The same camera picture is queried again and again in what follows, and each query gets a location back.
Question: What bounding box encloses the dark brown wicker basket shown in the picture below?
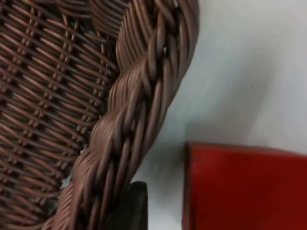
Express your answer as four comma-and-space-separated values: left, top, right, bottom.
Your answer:
0, 0, 201, 230

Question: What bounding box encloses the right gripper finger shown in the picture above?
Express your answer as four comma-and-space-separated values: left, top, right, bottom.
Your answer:
121, 181, 149, 230

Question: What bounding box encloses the red cube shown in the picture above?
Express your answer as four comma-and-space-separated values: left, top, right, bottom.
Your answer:
182, 141, 307, 230

